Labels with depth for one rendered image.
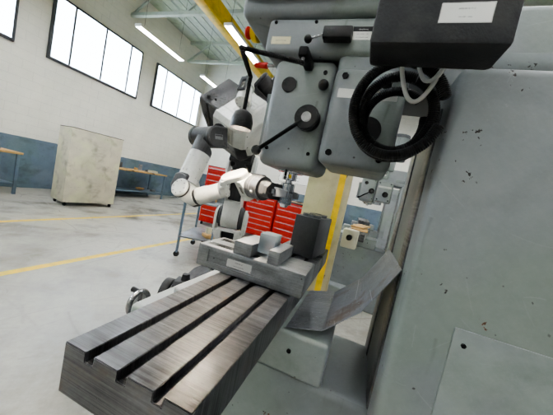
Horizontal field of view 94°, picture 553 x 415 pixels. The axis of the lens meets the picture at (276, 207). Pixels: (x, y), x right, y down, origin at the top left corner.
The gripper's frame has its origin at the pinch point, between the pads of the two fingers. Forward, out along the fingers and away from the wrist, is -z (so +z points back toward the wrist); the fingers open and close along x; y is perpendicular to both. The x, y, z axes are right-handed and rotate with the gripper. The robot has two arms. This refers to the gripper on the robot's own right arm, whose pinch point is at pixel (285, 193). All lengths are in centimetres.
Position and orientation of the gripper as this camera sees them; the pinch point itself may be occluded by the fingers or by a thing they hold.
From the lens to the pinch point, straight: 86.3
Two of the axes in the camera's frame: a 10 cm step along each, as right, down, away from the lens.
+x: 6.8, 0.9, 7.2
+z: -7.0, -2.1, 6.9
